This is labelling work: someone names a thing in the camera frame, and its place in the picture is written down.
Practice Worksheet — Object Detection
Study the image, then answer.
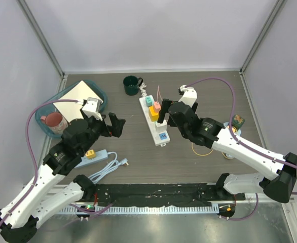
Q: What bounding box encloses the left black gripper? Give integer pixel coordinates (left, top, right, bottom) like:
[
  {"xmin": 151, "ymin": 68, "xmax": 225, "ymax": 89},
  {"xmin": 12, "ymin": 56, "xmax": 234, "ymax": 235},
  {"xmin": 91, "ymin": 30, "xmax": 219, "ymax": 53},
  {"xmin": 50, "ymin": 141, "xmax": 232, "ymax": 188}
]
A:
[{"xmin": 79, "ymin": 108, "xmax": 125, "ymax": 155}]

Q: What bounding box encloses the white usb charger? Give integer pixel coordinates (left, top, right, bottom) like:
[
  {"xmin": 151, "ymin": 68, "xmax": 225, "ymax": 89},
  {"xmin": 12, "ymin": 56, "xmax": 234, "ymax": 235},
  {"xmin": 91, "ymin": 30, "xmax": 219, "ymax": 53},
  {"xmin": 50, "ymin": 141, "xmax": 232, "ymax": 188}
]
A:
[{"xmin": 155, "ymin": 120, "xmax": 167, "ymax": 133}]

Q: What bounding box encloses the light blue power strip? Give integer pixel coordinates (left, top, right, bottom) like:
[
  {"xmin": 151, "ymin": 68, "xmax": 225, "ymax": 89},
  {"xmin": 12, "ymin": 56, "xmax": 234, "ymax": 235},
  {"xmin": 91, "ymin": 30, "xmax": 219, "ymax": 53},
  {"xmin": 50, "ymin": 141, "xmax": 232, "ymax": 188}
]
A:
[{"xmin": 75, "ymin": 149, "xmax": 108, "ymax": 169}]

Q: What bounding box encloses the small yellow usb charger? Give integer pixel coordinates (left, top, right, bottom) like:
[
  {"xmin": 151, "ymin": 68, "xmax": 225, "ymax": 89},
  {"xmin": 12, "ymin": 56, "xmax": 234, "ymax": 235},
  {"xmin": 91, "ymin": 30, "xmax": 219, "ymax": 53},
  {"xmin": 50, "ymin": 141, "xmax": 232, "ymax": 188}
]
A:
[{"xmin": 85, "ymin": 149, "xmax": 96, "ymax": 159}]

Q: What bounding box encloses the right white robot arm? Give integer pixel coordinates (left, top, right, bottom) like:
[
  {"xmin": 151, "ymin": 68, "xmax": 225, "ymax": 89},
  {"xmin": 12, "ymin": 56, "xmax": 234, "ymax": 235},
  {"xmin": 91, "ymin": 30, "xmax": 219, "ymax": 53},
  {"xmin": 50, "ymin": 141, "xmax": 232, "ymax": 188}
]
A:
[{"xmin": 159, "ymin": 99, "xmax": 297, "ymax": 203}]

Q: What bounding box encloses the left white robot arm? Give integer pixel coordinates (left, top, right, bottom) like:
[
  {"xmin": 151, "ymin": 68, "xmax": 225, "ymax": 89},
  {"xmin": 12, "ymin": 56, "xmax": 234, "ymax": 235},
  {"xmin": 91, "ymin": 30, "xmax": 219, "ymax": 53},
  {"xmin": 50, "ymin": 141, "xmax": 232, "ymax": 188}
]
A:
[{"xmin": 0, "ymin": 113, "xmax": 126, "ymax": 242}]

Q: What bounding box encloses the pink charger plug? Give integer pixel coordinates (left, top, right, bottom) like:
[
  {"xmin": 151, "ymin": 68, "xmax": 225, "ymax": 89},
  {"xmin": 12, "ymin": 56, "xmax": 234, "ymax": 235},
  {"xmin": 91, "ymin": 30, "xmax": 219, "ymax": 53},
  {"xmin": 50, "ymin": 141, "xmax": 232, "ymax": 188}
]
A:
[{"xmin": 153, "ymin": 101, "xmax": 161, "ymax": 113}]

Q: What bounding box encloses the teal plug adapter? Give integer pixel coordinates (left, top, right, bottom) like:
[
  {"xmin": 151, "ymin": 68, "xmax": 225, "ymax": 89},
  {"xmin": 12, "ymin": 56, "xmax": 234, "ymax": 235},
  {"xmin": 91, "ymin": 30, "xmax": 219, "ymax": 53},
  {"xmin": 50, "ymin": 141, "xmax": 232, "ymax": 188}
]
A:
[{"xmin": 145, "ymin": 97, "xmax": 153, "ymax": 107}]

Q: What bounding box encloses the yellow cube socket adapter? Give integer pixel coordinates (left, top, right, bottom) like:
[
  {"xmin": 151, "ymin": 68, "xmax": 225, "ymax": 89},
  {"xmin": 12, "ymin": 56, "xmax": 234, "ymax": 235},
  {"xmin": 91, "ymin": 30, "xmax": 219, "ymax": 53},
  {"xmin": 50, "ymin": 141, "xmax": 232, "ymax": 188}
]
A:
[{"xmin": 148, "ymin": 106, "xmax": 159, "ymax": 122}]

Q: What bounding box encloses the round blue socket base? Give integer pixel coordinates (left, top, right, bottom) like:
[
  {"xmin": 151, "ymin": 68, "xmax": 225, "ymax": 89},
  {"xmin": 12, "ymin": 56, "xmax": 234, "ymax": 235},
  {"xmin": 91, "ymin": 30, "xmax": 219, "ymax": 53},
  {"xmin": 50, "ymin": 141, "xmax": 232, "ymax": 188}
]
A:
[{"xmin": 223, "ymin": 122, "xmax": 241, "ymax": 136}]

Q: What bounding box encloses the white power strip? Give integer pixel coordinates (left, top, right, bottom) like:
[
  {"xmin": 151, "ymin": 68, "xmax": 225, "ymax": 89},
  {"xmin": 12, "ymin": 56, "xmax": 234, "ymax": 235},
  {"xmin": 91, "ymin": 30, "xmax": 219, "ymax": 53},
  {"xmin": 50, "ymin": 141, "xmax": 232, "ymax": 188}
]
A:
[{"xmin": 139, "ymin": 95, "xmax": 170, "ymax": 147}]

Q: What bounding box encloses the teal plastic tray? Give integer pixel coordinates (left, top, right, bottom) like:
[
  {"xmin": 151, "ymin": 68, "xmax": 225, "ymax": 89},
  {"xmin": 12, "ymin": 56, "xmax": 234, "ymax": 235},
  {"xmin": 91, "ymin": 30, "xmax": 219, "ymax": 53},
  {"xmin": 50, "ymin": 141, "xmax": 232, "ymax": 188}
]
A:
[{"xmin": 35, "ymin": 80, "xmax": 108, "ymax": 138}]

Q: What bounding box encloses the dark green mug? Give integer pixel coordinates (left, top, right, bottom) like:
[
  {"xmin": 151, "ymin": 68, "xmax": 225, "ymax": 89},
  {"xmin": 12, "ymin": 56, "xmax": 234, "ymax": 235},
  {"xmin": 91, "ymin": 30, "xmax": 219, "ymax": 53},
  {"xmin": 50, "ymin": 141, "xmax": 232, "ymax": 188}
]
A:
[{"xmin": 123, "ymin": 75, "xmax": 143, "ymax": 96}]

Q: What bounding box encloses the white square board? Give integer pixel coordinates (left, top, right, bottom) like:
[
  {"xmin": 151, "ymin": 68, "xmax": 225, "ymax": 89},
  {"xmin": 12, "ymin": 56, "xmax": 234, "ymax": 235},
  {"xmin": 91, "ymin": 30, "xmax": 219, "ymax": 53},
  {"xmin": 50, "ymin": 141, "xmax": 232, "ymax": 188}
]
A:
[{"xmin": 53, "ymin": 80, "xmax": 103, "ymax": 122}]

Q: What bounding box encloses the pink mug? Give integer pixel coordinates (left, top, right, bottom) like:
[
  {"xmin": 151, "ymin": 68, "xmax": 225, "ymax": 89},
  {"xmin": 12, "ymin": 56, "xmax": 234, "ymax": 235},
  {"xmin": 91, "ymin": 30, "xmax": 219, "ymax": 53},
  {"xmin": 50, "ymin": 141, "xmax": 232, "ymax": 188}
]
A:
[{"xmin": 41, "ymin": 112, "xmax": 68, "ymax": 135}]

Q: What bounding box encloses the green patterned box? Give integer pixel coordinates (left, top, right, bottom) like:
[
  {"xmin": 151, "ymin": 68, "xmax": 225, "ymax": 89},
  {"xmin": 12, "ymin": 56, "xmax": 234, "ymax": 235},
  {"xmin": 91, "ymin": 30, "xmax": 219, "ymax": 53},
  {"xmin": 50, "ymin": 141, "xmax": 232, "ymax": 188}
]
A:
[{"xmin": 231, "ymin": 114, "xmax": 245, "ymax": 130}]

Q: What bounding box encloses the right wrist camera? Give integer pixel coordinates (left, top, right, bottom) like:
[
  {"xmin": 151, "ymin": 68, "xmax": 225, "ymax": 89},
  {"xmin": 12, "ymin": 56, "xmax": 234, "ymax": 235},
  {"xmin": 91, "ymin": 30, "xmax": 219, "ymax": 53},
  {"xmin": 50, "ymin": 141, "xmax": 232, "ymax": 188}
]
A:
[{"xmin": 178, "ymin": 85, "xmax": 197, "ymax": 108}]

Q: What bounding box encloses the white coiled cord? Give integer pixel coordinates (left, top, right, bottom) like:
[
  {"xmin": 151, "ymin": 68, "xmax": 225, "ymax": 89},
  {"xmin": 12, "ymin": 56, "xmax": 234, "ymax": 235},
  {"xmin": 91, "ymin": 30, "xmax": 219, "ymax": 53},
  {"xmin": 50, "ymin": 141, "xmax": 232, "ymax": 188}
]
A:
[{"xmin": 138, "ymin": 81, "xmax": 149, "ymax": 98}]

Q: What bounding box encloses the yellow thin cable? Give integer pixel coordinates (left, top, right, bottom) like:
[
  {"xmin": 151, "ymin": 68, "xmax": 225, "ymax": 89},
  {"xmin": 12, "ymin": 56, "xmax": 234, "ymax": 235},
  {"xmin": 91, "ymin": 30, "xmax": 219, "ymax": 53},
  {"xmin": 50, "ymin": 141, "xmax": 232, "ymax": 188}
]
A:
[{"xmin": 191, "ymin": 143, "xmax": 215, "ymax": 156}]

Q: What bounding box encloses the light blue power cord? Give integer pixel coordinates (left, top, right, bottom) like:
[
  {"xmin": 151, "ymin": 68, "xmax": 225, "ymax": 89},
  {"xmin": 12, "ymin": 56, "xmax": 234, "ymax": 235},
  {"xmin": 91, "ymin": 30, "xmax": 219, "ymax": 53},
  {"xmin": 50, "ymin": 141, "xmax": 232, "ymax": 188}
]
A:
[{"xmin": 89, "ymin": 151, "xmax": 129, "ymax": 185}]

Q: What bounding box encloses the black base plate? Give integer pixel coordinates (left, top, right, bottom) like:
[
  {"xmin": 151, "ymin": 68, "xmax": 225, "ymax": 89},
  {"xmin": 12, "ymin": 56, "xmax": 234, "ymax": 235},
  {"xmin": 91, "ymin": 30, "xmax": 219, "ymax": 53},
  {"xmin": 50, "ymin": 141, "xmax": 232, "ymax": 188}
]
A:
[{"xmin": 96, "ymin": 183, "xmax": 246, "ymax": 208}]

